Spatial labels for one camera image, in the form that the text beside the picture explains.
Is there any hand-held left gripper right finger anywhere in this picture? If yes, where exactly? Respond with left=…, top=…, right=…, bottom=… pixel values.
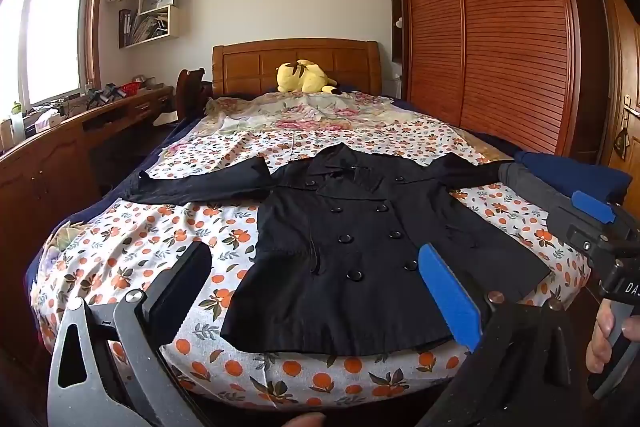
left=415, top=243, right=588, bottom=427

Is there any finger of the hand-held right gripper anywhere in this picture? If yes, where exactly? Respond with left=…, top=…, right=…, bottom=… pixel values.
left=547, top=190, right=618, bottom=234

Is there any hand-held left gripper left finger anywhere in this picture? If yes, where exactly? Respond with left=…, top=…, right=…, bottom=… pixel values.
left=47, top=241, right=213, bottom=427

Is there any black coat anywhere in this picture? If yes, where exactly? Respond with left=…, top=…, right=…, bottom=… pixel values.
left=122, top=143, right=551, bottom=357

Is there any person's right hand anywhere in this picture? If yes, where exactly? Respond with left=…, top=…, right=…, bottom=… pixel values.
left=586, top=298, right=615, bottom=375

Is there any person's left hand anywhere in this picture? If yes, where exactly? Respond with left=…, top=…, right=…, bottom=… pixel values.
left=274, top=412, right=327, bottom=427

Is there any navy folded cloth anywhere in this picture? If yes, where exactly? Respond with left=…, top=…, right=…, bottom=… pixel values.
left=515, top=151, right=633, bottom=204

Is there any bed with floral sheet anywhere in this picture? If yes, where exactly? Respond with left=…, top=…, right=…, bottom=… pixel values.
left=30, top=114, right=593, bottom=410

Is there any grey cloth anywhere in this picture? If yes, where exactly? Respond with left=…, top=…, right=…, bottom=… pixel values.
left=499, top=161, right=573, bottom=210

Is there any wooden door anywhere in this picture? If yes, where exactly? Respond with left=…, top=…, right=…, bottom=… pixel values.
left=595, top=0, right=640, bottom=182

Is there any wooden desk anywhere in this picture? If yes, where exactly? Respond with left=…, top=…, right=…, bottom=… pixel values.
left=0, top=84, right=176, bottom=358

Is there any wooden chair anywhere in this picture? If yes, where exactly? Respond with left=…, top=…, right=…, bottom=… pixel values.
left=175, top=67, right=211, bottom=122

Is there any wooden slatted wardrobe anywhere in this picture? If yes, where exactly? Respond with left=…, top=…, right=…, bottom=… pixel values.
left=387, top=0, right=601, bottom=158

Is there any pink floral blanket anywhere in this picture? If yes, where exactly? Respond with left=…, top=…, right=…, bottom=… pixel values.
left=205, top=91, right=426, bottom=138

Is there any wooden headboard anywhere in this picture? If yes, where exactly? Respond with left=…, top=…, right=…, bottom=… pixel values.
left=212, top=38, right=383, bottom=98

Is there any yellow plush toy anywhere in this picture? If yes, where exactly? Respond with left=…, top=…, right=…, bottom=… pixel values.
left=276, top=60, right=338, bottom=95

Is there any window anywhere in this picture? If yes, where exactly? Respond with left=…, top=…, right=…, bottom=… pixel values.
left=0, top=0, right=101, bottom=118

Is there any cream wall shelf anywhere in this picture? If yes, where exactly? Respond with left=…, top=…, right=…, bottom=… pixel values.
left=118, top=0, right=183, bottom=49

